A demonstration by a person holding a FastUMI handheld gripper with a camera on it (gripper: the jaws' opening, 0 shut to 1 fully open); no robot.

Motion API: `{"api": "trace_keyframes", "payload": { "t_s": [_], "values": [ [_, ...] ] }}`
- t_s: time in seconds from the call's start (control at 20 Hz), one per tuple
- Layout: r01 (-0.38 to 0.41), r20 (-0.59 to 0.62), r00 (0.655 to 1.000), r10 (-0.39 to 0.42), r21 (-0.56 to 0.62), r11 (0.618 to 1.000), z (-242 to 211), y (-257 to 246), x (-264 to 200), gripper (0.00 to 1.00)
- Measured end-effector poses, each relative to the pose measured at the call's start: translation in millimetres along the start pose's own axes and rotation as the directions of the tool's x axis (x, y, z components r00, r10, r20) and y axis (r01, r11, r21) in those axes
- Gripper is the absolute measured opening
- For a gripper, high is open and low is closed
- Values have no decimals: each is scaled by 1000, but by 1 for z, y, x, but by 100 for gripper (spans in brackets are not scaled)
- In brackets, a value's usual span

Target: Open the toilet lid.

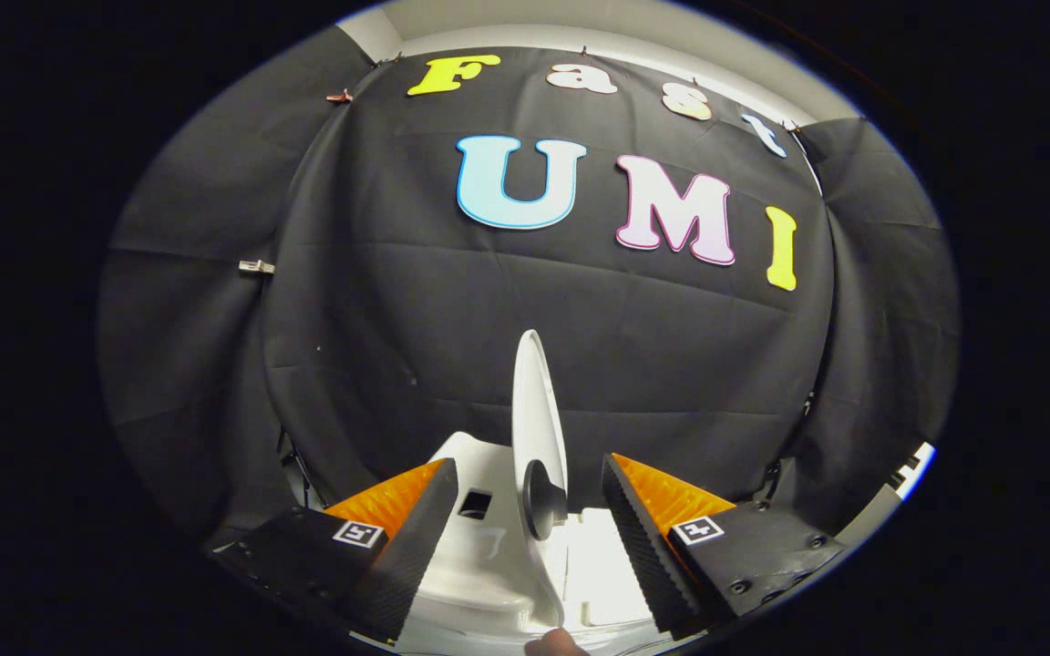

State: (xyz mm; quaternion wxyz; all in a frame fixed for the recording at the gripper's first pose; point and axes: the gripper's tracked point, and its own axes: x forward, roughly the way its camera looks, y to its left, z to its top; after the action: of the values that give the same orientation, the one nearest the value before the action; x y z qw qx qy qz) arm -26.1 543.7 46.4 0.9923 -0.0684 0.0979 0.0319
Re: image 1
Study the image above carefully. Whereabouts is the white and dark slatted fixture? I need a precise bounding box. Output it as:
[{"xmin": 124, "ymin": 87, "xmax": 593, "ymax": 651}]
[{"xmin": 839, "ymin": 442, "xmax": 936, "ymax": 538}]

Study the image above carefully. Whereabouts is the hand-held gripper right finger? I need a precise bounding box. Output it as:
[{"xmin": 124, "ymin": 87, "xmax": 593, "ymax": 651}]
[{"xmin": 601, "ymin": 452, "xmax": 847, "ymax": 639}]

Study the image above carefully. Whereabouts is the black backdrop cloth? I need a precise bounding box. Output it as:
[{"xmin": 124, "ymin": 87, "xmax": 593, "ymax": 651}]
[{"xmin": 97, "ymin": 27, "xmax": 961, "ymax": 548}]

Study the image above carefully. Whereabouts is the white toilet seat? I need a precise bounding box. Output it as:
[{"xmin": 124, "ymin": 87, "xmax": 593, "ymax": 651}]
[{"xmin": 561, "ymin": 508, "xmax": 658, "ymax": 630}]

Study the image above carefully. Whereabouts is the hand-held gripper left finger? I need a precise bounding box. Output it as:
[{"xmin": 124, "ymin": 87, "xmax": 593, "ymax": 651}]
[{"xmin": 204, "ymin": 457, "xmax": 459, "ymax": 643}]

